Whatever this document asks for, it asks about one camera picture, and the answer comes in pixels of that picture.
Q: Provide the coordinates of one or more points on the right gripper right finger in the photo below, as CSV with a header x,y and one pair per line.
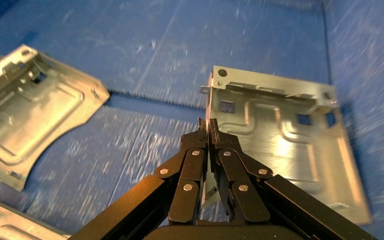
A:
x,y
235,179

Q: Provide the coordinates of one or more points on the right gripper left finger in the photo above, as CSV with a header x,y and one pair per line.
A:
x,y
188,179

